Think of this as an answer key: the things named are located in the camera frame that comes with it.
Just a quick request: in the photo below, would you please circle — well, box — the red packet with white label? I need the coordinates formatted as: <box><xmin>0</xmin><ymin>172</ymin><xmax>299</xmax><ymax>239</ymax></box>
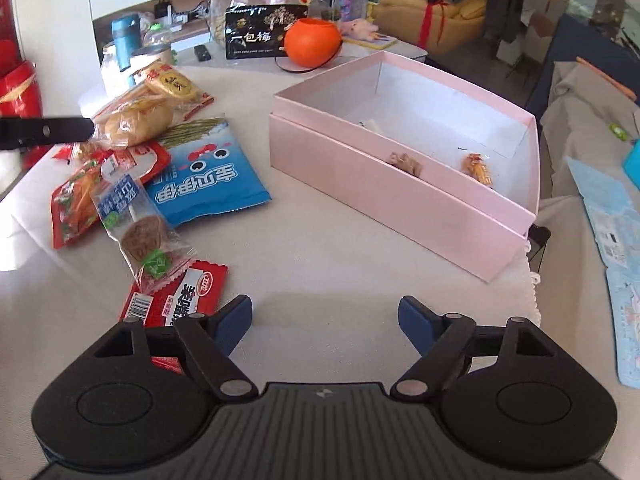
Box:
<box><xmin>119</xmin><ymin>260</ymin><xmax>229</xmax><ymax>372</ymax></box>

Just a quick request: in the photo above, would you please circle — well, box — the white lace mat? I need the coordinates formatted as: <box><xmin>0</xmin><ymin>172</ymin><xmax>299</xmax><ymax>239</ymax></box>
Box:
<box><xmin>521</xmin><ymin>244</ymin><xmax>544</xmax><ymax>327</ymax></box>

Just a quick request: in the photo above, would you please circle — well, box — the teal thermos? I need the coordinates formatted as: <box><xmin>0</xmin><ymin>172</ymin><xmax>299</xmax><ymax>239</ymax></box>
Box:
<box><xmin>110</xmin><ymin>12</ymin><xmax>144</xmax><ymax>74</ymax></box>

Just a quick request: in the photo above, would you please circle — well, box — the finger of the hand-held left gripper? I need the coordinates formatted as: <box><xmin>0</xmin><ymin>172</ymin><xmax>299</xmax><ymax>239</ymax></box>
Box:
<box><xmin>0</xmin><ymin>116</ymin><xmax>96</xmax><ymax>151</ymax></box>

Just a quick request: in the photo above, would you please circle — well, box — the jar with dark lid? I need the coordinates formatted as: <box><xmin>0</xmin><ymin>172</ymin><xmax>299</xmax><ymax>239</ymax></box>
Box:
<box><xmin>131</xmin><ymin>42</ymin><xmax>177</xmax><ymax>70</ymax></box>

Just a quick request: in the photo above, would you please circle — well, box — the teal plastic toy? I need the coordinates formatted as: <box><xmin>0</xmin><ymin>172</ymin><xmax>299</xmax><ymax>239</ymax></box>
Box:
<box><xmin>621</xmin><ymin>139</ymin><xmax>640</xmax><ymax>174</ymax></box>

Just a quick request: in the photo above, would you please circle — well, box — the pink plush toy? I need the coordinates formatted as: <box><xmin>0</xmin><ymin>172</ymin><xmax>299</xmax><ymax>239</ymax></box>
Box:
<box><xmin>341</xmin><ymin>17</ymin><xmax>381</xmax><ymax>42</ymax></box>

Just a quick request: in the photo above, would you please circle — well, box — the small orange snack packet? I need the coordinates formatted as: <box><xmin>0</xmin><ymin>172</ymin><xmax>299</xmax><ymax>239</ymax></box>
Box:
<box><xmin>459</xmin><ymin>152</ymin><xmax>494</xmax><ymax>189</ymax></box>

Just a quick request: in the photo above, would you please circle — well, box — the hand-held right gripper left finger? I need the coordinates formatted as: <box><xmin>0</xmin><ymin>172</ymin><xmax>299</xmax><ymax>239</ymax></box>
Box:
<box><xmin>95</xmin><ymin>295</ymin><xmax>255</xmax><ymax>398</ymax></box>

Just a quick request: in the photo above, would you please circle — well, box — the dark jacket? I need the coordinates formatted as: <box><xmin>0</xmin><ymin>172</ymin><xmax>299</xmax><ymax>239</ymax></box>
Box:
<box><xmin>486</xmin><ymin>0</ymin><xmax>527</xmax><ymax>44</ymax></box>

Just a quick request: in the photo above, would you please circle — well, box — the yellow red-edged snack packet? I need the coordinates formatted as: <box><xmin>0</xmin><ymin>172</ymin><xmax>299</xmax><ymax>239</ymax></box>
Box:
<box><xmin>131</xmin><ymin>59</ymin><xmax>214</xmax><ymax>126</ymax></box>

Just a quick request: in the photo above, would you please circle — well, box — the red packet with orange sticks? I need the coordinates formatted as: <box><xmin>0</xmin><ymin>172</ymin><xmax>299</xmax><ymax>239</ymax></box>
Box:
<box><xmin>51</xmin><ymin>141</ymin><xmax>172</xmax><ymax>250</ymax></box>

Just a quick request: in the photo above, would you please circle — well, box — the blue cartoon paper sheet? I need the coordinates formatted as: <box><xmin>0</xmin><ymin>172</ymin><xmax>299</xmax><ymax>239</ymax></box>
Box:
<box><xmin>566</xmin><ymin>156</ymin><xmax>640</xmax><ymax>389</ymax></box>

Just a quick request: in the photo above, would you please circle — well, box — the small brown snack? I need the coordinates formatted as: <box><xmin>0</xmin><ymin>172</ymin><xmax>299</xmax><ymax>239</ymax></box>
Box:
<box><xmin>389</xmin><ymin>151</ymin><xmax>424</xmax><ymax>177</ymax></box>

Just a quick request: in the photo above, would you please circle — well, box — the white side table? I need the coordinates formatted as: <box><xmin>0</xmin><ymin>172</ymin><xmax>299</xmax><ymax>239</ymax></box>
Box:
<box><xmin>342</xmin><ymin>32</ymin><xmax>429</xmax><ymax>64</ymax></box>

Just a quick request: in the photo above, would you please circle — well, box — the blue snack packet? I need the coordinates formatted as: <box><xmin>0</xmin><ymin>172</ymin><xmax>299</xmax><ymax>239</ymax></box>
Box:
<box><xmin>144</xmin><ymin>117</ymin><xmax>272</xmax><ymax>227</ymax></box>

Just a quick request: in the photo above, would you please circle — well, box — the black gift box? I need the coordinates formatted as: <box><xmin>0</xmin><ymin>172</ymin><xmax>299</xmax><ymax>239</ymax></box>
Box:
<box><xmin>224</xmin><ymin>3</ymin><xmax>309</xmax><ymax>60</ymax></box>

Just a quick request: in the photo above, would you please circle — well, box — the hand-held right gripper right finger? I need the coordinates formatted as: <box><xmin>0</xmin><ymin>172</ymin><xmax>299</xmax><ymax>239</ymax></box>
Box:
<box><xmin>390</xmin><ymin>296</ymin><xmax>556</xmax><ymax>399</ymax></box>

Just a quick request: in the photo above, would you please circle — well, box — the clear packet with brown cake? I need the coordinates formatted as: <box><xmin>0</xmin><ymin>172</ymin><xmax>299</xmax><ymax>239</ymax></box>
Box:
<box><xmin>91</xmin><ymin>160</ymin><xmax>197</xmax><ymax>292</ymax></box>

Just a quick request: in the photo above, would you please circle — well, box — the red gift bag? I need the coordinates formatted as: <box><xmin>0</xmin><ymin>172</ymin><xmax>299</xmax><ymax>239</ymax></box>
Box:
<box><xmin>0</xmin><ymin>60</ymin><xmax>44</xmax><ymax>119</ymax></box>

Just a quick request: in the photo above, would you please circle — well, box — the orange pumpkin bucket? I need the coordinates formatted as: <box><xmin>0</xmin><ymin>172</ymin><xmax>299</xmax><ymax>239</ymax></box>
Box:
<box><xmin>283</xmin><ymin>17</ymin><xmax>344</xmax><ymax>69</ymax></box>

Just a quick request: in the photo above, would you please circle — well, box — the pink cardboard box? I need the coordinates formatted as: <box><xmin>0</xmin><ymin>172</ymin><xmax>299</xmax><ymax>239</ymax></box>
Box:
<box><xmin>269</xmin><ymin>50</ymin><xmax>542</xmax><ymax>283</ymax></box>

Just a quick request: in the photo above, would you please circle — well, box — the round bread packet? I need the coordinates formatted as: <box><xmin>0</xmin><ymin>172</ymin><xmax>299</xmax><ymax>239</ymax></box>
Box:
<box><xmin>94</xmin><ymin>95</ymin><xmax>174</xmax><ymax>149</ymax></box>

